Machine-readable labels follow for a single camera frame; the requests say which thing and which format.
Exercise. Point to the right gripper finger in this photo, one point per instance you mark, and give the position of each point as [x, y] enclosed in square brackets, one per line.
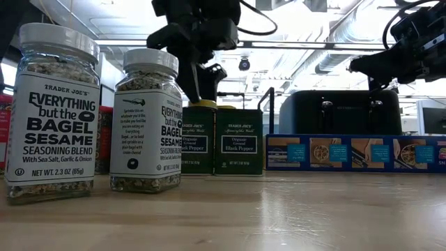
[380, 66]
[383, 86]

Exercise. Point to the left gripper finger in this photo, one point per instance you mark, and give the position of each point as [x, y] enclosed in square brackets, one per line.
[209, 83]
[193, 80]

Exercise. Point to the yellow-lid spice jar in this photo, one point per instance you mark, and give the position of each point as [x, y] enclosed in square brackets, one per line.
[226, 107]
[209, 105]

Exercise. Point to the green black pepper tin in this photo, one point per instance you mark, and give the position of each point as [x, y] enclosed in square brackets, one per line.
[238, 157]
[198, 153]

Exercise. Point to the two white round caps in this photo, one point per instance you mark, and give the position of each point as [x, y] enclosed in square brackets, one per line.
[146, 139]

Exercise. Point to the blue plastic wrap box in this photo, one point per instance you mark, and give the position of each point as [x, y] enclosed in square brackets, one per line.
[348, 153]

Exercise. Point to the red smoked paprika tin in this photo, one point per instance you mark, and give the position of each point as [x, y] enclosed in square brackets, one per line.
[4, 129]
[104, 139]

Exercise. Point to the bagel sesame seasoning jar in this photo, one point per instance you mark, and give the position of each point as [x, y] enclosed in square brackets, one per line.
[52, 132]

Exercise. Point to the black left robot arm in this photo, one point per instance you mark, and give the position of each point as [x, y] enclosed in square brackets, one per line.
[195, 8]

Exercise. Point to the black four-slot toaster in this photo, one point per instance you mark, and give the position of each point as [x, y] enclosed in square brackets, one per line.
[341, 118]

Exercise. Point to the black computer monitor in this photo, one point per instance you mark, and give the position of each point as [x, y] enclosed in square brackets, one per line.
[433, 120]

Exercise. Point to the dark ceiling unit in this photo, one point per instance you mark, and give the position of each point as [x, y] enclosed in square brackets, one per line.
[268, 4]

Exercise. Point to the long ceiling light bar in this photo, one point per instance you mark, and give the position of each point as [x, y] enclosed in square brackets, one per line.
[296, 44]

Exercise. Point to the black ceiling dome camera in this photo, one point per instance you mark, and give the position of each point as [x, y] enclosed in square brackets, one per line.
[244, 64]

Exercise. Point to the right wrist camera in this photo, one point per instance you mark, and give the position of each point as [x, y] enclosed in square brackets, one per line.
[407, 26]

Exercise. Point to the silver ceiling air duct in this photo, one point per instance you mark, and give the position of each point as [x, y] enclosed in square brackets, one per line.
[352, 28]

